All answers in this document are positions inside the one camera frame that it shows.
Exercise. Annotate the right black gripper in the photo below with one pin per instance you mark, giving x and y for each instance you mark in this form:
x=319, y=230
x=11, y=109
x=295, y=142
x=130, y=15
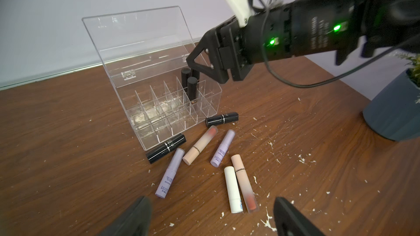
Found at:
x=300, y=28

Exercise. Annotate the lilac lip tube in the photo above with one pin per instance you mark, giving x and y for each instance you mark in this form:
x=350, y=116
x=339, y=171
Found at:
x=170, y=174
x=222, y=148

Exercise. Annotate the lilac lip tube right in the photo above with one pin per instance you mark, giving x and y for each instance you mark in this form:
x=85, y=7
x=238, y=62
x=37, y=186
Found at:
x=222, y=148

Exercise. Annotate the clear acrylic lipstick organizer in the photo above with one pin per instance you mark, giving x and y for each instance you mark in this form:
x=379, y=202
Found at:
x=143, y=53

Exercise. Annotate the peach lip gloss tube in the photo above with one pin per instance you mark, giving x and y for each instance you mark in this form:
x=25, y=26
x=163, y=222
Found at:
x=199, y=146

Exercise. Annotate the pink lip gloss tube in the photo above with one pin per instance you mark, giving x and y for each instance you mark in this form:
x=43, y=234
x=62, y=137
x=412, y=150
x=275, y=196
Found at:
x=244, y=183

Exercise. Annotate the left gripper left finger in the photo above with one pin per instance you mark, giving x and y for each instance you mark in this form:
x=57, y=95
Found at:
x=134, y=221

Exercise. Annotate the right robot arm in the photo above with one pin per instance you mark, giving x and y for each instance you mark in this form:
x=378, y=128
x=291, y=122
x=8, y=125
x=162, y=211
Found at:
x=388, y=24

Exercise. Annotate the white lip balm tube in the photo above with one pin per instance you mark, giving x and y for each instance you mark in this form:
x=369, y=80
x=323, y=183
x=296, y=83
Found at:
x=233, y=190

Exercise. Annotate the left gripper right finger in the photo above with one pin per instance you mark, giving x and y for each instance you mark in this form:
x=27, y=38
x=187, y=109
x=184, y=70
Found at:
x=290, y=222

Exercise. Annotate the lilac lip tube left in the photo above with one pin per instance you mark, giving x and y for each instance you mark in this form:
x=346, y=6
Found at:
x=170, y=174

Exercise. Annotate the potted green plant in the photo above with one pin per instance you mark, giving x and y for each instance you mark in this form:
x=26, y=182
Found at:
x=395, y=112

